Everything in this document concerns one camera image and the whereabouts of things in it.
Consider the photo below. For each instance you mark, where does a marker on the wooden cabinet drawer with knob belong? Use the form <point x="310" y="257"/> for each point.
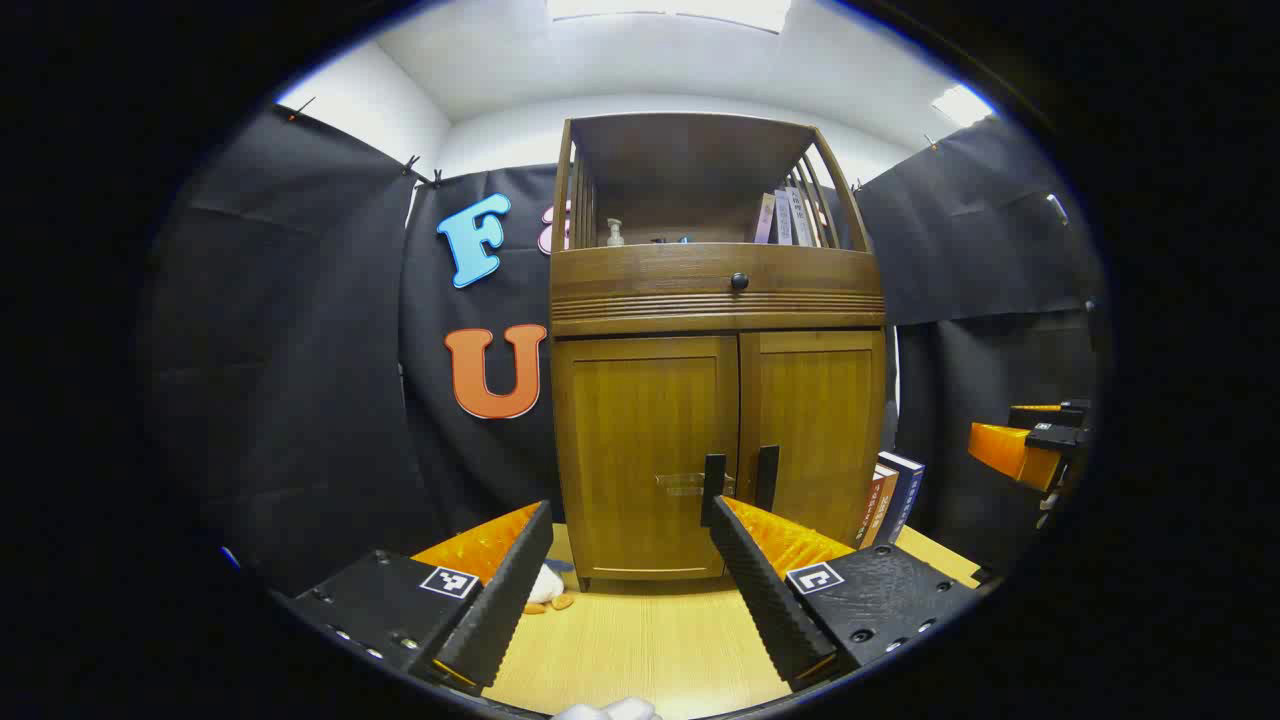
<point x="650" y="268"/>

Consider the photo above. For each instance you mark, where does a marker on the black backdrop cloth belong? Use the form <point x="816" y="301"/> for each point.
<point x="300" y="350"/>

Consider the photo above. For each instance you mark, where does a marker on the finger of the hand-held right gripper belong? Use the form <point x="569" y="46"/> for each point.
<point x="1010" y="448"/>
<point x="1050" y="413"/>

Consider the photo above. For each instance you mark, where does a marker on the grey book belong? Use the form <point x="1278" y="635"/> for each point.
<point x="783" y="222"/>

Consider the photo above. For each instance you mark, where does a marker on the wooden double-door shoe cabinet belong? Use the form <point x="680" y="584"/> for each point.
<point x="690" y="170"/>

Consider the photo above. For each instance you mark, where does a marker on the ceiling light panel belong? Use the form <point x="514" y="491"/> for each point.
<point x="962" y="105"/>

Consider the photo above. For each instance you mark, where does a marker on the clear pump bottle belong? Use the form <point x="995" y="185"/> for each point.
<point x="614" y="238"/>

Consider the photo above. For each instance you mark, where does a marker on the red book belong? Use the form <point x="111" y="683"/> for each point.
<point x="872" y="515"/>

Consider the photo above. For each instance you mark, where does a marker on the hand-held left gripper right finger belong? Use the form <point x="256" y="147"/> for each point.
<point x="765" y="600"/>

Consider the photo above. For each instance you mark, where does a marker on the pale purple book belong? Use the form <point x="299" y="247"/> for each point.
<point x="764" y="222"/>

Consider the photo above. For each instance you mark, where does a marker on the penguin plush toy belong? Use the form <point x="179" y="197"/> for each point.
<point x="545" y="585"/>

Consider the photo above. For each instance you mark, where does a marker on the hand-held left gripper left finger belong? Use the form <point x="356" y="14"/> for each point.
<point x="500" y="610"/>

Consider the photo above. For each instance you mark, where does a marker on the white book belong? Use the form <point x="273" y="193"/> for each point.
<point x="801" y="220"/>

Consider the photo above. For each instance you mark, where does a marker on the wooden shoe cabinet door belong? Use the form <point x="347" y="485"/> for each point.
<point x="630" y="440"/>
<point x="820" y="420"/>

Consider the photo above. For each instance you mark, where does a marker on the dark blue book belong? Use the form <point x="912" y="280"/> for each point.
<point x="903" y="495"/>

